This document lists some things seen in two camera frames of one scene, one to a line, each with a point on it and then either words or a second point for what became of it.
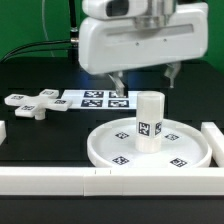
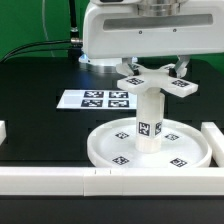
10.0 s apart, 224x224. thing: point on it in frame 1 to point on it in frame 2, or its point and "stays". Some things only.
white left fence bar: [3, 132] stays
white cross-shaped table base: [35, 105] to [157, 79]
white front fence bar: [111, 181] stays
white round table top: [114, 145] stays
